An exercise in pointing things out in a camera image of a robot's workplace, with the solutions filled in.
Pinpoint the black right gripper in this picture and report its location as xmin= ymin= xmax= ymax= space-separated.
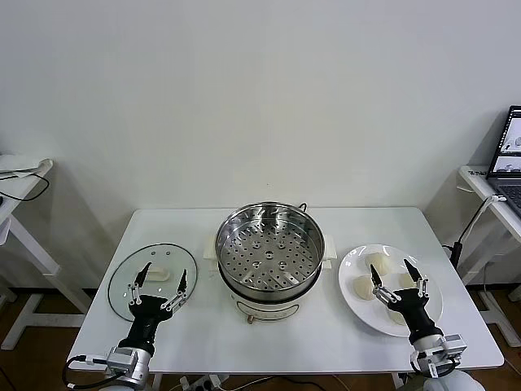
xmin=370 ymin=259 xmax=439 ymax=341

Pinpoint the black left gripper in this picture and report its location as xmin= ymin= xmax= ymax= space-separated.
xmin=123 ymin=262 xmax=188 ymax=347

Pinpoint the round glass pot lid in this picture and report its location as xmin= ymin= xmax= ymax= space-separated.
xmin=107 ymin=243 xmax=199 ymax=323

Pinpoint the white steamed baozi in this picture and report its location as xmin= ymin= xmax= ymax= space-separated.
xmin=396 ymin=271 xmax=418 ymax=290
xmin=350 ymin=275 xmax=378 ymax=301
xmin=385 ymin=308 xmax=408 ymax=327
xmin=364 ymin=253 xmax=390 ymax=275

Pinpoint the perforated steel steamer basket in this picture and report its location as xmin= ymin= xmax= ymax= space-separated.
xmin=214 ymin=202 xmax=326 ymax=291

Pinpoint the round white plate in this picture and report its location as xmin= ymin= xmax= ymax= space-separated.
xmin=337 ymin=243 xmax=444 ymax=338

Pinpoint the cream electric cooking pot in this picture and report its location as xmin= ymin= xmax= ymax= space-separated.
xmin=202 ymin=234 xmax=338 ymax=323

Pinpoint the white power strip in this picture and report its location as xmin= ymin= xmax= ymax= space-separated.
xmin=178 ymin=374 xmax=229 ymax=391

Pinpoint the white laptop side table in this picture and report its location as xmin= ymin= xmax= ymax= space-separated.
xmin=458 ymin=165 xmax=521 ymax=347

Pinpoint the open grey laptop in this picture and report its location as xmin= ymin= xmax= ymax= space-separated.
xmin=486 ymin=104 xmax=521 ymax=215

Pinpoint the white folded cloth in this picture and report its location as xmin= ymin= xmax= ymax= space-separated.
xmin=0 ymin=153 xmax=54 ymax=177

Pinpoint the black power adapter cable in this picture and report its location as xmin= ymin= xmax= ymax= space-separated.
xmin=443 ymin=199 xmax=489 ymax=266

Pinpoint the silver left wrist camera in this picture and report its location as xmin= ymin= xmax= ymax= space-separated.
xmin=106 ymin=346 xmax=138 ymax=374

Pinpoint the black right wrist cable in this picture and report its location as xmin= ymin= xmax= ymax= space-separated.
xmin=409 ymin=353 xmax=433 ymax=376

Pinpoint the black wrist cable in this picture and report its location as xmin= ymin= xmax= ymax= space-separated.
xmin=409 ymin=353 xmax=433 ymax=376
xmin=63 ymin=354 xmax=111 ymax=391

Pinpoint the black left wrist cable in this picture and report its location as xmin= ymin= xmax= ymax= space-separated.
xmin=63 ymin=354 xmax=111 ymax=391

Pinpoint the thin black looped cable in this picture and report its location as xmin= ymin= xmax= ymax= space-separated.
xmin=0 ymin=169 xmax=50 ymax=203

